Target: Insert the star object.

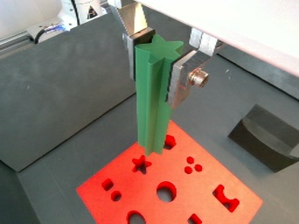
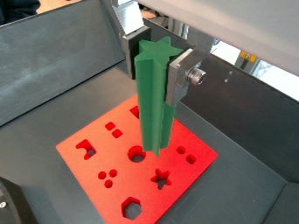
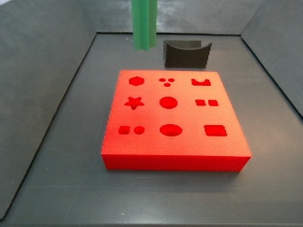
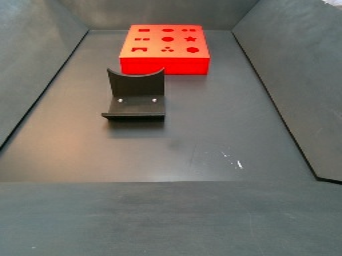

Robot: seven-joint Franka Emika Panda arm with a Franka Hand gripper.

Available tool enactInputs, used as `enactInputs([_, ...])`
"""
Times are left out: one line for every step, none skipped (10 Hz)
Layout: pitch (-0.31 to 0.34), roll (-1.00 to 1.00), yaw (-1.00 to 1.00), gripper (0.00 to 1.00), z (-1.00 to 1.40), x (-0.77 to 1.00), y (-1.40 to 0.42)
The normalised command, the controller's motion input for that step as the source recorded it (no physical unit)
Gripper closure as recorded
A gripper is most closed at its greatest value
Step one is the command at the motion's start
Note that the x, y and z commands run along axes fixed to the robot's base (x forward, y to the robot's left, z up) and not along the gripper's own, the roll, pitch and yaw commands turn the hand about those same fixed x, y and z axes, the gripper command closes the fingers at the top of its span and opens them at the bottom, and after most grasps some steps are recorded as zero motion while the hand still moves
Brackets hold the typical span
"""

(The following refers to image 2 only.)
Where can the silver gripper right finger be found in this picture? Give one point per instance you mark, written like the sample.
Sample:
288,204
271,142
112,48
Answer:
184,70

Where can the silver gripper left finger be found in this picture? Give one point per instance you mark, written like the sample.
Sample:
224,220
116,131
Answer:
132,30

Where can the green star-shaped prism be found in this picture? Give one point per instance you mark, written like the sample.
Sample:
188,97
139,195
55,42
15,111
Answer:
155,112

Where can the red shape-sorting board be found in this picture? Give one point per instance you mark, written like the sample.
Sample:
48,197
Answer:
132,185

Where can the black device corner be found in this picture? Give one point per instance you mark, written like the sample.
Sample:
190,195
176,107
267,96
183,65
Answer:
15,209

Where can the dark grey tray enclosure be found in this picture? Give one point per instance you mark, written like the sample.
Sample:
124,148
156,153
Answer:
63,76

